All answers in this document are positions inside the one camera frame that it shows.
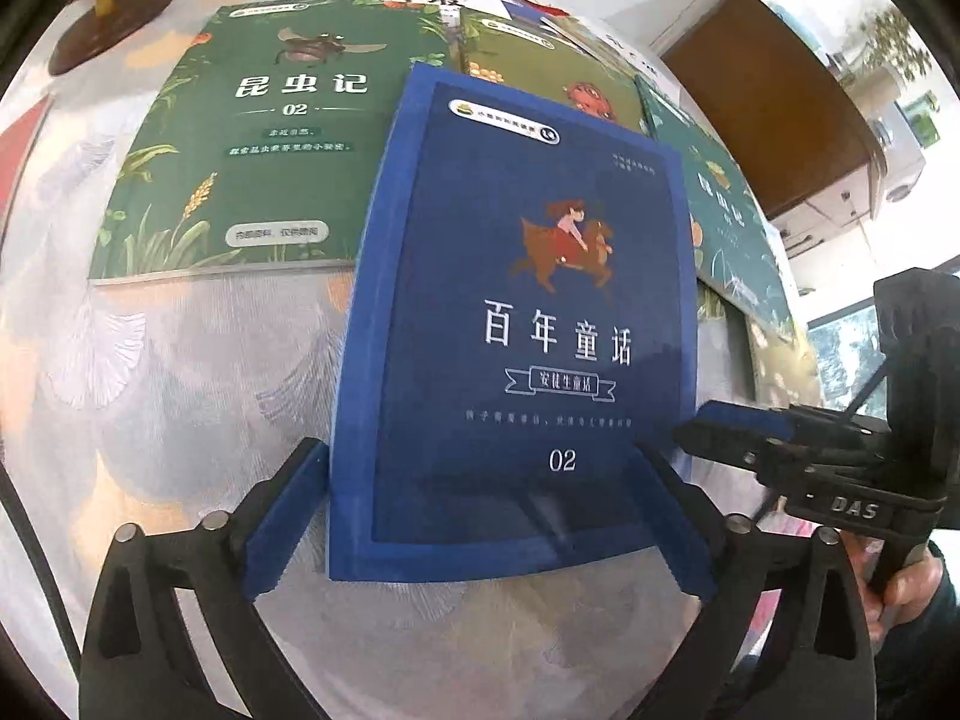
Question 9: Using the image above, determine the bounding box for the green potted plant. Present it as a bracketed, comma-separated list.
[840, 7, 938, 91]

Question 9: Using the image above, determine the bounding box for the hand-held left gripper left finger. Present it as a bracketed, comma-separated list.
[79, 437, 331, 720]

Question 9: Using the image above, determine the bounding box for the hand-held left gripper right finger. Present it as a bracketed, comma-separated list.
[634, 439, 878, 720]

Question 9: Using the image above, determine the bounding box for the teal green insect book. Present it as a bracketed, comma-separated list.
[634, 75, 807, 331]

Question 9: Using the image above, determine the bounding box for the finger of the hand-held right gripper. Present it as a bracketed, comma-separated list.
[696, 400, 833, 442]
[670, 420, 807, 492]

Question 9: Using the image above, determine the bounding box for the green beetle cover book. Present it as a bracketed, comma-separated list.
[88, 1, 458, 282]

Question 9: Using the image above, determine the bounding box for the dark blue horse rider book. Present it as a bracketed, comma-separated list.
[328, 64, 702, 584]

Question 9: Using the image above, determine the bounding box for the person's right hand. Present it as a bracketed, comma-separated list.
[853, 535, 952, 644]

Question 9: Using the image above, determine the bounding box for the red poetry book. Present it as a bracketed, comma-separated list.
[0, 94, 57, 230]

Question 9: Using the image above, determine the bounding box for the yellow globe on wooden base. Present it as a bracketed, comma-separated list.
[49, 0, 177, 77]

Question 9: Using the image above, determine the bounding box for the window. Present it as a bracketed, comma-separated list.
[806, 298, 882, 421]

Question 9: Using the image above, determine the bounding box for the olive green red bug book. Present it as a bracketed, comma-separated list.
[457, 9, 653, 137]

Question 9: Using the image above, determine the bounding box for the brown wooden cabinet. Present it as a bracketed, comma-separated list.
[660, 0, 890, 222]

